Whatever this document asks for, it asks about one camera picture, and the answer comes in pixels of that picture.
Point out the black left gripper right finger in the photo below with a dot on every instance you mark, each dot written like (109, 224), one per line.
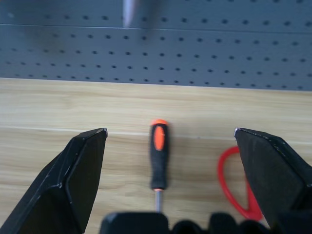
(273, 170)

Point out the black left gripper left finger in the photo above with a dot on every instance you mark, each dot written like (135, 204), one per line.
(61, 180)

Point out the grey metal pegboard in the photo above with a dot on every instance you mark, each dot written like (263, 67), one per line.
(195, 48)

